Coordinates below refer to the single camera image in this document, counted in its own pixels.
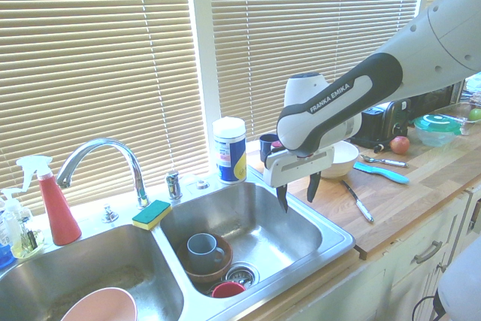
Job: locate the black mug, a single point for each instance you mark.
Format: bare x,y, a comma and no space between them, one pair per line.
266,142

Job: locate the light blue plastic knife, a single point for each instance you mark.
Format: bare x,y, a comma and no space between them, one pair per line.
379,173

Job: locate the clear pump soap bottle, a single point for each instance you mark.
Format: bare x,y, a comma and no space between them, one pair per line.
8,219

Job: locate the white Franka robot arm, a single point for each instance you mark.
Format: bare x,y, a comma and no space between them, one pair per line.
443,28

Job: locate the round chrome sink cap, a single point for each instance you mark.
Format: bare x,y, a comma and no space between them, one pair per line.
202,185

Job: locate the stainless steel double sink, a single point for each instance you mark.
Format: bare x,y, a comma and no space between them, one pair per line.
263,223

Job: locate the disinfecting wipes canister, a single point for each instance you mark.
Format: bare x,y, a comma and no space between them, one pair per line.
230,155

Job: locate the large white bowl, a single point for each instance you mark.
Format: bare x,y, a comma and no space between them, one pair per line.
343,159

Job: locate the yellow green sponge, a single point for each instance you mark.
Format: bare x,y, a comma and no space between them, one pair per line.
152,214

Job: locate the pink bowl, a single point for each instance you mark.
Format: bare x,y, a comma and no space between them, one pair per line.
105,306

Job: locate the chrome sink sprayer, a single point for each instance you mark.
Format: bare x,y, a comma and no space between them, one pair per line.
173,185

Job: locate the red cup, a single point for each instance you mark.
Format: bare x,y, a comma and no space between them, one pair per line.
227,290

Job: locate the red apple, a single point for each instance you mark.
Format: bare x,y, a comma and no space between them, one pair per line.
399,145

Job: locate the brown bowl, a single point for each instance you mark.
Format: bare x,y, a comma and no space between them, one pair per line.
221,270

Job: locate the green apple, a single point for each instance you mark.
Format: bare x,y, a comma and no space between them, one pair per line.
476,114

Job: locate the clear container green lid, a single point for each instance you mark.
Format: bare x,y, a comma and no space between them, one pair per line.
437,129

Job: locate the small chrome sink knob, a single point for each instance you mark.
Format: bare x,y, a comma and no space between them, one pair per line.
109,214

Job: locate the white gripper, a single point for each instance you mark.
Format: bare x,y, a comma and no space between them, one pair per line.
300,165

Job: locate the clear plastic tray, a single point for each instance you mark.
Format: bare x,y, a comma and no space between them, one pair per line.
467,125

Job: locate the red spray bottle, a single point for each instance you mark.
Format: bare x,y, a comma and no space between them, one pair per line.
58,215

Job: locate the grey mug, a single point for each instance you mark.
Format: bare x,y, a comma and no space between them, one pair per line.
203,251

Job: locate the small glass jar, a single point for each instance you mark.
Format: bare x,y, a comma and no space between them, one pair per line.
28,242

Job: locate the black microwave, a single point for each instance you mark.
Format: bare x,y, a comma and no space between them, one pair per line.
436,99

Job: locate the cream kitchen cabinet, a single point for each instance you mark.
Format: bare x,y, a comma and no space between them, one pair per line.
406,283

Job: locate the metal spoon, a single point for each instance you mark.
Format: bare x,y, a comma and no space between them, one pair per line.
383,161

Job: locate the black toaster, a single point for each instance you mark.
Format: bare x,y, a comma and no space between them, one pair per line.
379,122

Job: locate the metal sink drain strainer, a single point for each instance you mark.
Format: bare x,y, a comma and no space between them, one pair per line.
244,274

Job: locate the chrome curved faucet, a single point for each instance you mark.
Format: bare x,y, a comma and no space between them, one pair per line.
127,155

